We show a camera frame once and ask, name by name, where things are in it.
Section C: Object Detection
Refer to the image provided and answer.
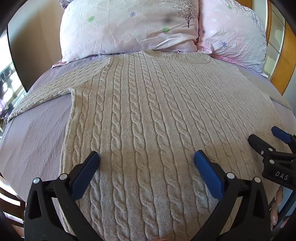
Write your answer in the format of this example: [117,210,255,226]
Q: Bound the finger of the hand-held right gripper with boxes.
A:
[271,126,296,151]
[248,134,296,163]

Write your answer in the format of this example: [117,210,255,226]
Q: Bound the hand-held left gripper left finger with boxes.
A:
[24,151,101,241]

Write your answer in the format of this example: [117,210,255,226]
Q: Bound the beige cable knit sweater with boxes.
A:
[7,49,290,241]

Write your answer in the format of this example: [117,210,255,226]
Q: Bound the floral pillow with tree print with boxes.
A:
[59,0,200,63]

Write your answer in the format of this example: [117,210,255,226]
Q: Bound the pink floral pillow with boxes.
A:
[196,0,269,77]

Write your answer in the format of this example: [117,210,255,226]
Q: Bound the window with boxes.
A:
[0,22,26,132]

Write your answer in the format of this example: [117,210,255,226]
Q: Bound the person's right hand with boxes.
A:
[270,186,284,227]

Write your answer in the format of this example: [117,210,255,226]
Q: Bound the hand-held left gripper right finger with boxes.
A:
[191,150,271,241]

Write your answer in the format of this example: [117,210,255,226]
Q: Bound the wooden bed frame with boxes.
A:
[0,173,26,224]

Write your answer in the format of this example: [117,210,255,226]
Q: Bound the lavender bed sheet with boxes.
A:
[0,53,295,233]

